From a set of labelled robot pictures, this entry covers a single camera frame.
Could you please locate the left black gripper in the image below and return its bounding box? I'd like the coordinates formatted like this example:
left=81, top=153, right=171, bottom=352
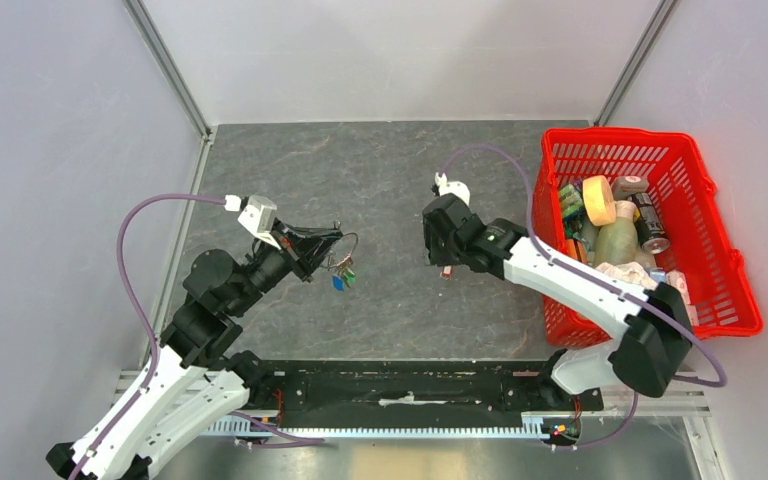
left=228, top=216, right=343, bottom=316

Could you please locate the metal keyring with keys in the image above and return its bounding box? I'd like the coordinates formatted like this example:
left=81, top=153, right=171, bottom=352
left=326, top=232, right=359, bottom=292

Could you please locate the blue key tag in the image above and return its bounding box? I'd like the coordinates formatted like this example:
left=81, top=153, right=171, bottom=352
left=332, top=275, right=345, bottom=291

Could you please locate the green key tag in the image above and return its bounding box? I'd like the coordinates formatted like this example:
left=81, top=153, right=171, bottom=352
left=342, top=268, right=356, bottom=288

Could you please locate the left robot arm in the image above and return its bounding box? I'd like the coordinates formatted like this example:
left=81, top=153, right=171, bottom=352
left=46, top=220, right=343, bottom=479

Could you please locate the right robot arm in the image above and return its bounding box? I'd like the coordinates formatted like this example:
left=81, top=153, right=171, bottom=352
left=422, top=194, right=691, bottom=409

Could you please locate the yellow tape roll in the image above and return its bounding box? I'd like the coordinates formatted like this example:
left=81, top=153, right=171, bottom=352
left=582, top=175, right=616, bottom=227

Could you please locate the green bottle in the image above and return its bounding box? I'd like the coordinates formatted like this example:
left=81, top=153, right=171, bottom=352
left=593, top=217, right=639, bottom=266

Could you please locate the white crumpled bag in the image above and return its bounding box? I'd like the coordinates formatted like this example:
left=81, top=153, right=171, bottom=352
left=596, top=262, right=658, bottom=290

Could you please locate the black drink can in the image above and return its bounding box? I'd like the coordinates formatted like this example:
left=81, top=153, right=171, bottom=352
left=629, top=192, right=671, bottom=255

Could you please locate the red plastic basket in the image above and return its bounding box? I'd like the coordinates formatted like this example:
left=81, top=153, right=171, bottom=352
left=531, top=127, right=764, bottom=340

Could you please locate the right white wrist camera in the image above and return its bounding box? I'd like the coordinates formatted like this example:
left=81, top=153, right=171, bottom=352
left=432, top=172, right=471, bottom=205

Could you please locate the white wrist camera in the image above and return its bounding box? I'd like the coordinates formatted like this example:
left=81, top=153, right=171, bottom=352
left=432, top=172, right=471, bottom=205
left=224, top=195, right=281, bottom=250

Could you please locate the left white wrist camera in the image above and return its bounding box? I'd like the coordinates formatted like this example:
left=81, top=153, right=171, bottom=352
left=224, top=195, right=281, bottom=250

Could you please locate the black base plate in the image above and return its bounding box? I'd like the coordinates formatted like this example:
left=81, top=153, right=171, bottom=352
left=239, top=360, right=607, bottom=432

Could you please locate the left aluminium frame post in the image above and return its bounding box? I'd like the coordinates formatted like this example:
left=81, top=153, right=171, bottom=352
left=122, top=0, right=212, bottom=139

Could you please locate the aluminium frame post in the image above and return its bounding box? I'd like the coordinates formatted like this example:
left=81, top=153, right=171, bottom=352
left=122, top=0, right=212, bottom=139
left=593, top=0, right=680, bottom=127

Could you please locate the right aluminium frame post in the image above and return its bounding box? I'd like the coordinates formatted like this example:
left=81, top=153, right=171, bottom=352
left=593, top=0, right=680, bottom=127

